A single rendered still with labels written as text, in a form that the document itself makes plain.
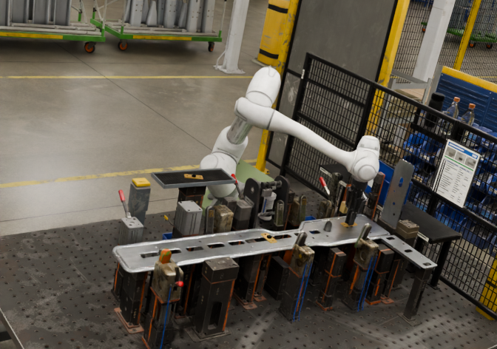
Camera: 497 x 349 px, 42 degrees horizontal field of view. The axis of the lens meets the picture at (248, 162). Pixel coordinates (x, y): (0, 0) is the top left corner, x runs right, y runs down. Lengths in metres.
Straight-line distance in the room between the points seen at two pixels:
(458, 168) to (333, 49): 2.41
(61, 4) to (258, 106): 7.07
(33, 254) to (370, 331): 1.56
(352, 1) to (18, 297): 3.62
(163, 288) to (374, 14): 3.38
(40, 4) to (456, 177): 7.35
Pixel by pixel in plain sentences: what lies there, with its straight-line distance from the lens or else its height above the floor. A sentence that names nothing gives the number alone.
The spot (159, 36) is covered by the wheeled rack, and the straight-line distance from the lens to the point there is 10.36.
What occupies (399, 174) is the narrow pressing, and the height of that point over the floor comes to 1.26.
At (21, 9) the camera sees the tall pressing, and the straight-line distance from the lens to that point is 9.70.
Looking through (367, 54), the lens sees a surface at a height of 1.44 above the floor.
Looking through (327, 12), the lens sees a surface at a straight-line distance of 5.65.
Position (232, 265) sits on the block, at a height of 1.03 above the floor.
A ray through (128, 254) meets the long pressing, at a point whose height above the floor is 1.00.
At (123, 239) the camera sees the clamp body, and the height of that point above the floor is 0.99.
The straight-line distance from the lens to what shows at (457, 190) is 3.44.
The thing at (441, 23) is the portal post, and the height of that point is 1.59.
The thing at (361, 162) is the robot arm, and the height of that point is 1.41.
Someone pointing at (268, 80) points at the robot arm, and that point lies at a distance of 3.10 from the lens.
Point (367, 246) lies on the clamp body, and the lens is 3.01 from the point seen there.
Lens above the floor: 2.32
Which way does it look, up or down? 21 degrees down
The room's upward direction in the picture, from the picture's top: 11 degrees clockwise
